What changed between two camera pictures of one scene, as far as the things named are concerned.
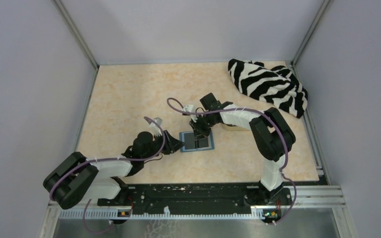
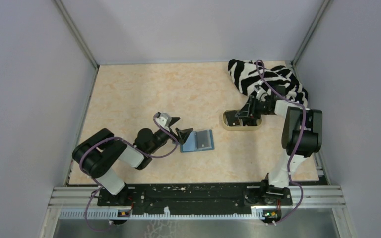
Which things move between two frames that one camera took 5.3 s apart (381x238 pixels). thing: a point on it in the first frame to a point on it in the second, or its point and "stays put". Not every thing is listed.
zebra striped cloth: [276, 85] stays put
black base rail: [179, 197] stays put
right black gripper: [199, 132] to [251, 106]
